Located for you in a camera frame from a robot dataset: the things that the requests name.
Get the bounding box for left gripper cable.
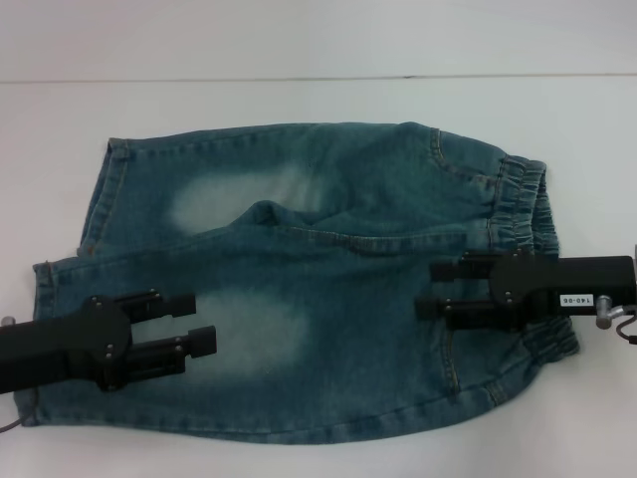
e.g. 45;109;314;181
0;390;42;434

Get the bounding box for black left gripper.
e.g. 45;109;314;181
0;291;218;393

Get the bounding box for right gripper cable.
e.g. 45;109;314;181
615;306;637;347

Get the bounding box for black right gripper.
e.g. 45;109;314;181
415;250;637;335

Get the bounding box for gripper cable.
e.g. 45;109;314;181
0;390;42;434
615;306;637;347

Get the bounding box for blue denim shorts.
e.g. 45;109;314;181
13;120;582;445

